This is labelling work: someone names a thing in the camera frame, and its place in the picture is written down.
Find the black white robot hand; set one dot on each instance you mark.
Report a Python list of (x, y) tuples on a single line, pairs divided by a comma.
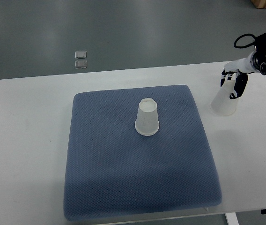
[(241, 68)]

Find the white paper cup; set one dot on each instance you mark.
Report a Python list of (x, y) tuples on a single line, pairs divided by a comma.
[(222, 105), (147, 123)]

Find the white paper cup on cushion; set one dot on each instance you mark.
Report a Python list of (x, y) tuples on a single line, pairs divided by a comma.
[(147, 123)]

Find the blue mesh cushion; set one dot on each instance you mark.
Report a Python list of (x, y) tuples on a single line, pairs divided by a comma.
[(112, 170)]

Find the white table leg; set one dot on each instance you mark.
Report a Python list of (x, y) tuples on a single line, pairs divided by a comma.
[(231, 219)]

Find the upper metal floor plate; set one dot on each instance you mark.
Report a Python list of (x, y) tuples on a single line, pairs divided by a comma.
[(80, 54)]

